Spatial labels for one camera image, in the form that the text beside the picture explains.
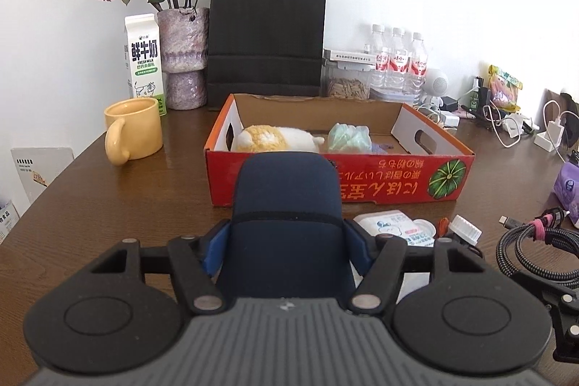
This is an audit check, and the clear cotton swab jar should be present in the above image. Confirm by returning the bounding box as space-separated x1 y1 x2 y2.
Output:
352 208 438 249

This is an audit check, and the large white ribbed lid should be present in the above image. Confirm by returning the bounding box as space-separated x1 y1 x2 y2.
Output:
448 215 482 246

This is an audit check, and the dark navy fabric case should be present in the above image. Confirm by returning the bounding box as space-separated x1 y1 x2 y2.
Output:
217 152 354 302

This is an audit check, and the green white tissue packet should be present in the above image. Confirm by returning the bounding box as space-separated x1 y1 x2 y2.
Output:
327 123 372 154

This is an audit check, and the yellow white plush toy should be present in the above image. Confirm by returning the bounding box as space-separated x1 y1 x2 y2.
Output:
232 126 325 153

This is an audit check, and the red pumpkin cardboard box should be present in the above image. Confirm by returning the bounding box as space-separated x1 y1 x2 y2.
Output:
204 94 475 207

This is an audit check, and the white power adapter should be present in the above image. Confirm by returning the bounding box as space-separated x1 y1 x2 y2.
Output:
439 111 460 128

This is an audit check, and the white printed tin box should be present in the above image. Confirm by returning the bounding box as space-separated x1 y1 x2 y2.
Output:
369 88 416 106

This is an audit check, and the left water bottle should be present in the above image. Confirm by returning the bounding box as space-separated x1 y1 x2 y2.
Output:
363 25 390 89

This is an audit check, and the water bottle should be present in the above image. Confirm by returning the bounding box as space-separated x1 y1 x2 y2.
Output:
386 27 408 91
363 25 390 89
404 32 427 101

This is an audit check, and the small white robot toy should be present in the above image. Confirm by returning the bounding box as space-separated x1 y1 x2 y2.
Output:
422 73 448 109

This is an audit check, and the clear seed storage container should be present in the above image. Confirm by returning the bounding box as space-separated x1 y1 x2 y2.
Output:
321 61 371 100

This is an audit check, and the middle water bottle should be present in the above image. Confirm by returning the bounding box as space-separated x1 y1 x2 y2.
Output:
386 27 408 91

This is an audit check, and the yellow ceramic mug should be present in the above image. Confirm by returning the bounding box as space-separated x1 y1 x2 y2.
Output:
104 97 163 166

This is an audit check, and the right water bottle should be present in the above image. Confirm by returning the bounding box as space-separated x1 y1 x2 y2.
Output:
404 32 427 101

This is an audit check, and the purple tissue pack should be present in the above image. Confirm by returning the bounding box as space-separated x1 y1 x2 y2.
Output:
554 162 579 228

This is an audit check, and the flat white box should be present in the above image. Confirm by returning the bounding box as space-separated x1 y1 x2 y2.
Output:
324 49 376 67

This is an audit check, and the yellow pink snack bag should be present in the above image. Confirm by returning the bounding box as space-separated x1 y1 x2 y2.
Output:
488 65 523 113

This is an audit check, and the white booklet with picture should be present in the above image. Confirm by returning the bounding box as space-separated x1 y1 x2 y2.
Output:
11 147 75 204

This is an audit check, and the white green milk carton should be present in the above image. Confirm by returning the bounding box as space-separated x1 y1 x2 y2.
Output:
124 14 167 116

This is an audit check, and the black paper shopping bag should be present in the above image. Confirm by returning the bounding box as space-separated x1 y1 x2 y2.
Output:
206 0 326 110

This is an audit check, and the purple textured vase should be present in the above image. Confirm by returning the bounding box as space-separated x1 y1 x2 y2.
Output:
157 8 209 111

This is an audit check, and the black braided cable coil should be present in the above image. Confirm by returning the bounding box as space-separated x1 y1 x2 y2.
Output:
494 207 579 289

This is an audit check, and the white charging cable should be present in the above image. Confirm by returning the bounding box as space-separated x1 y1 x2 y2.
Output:
481 103 533 150

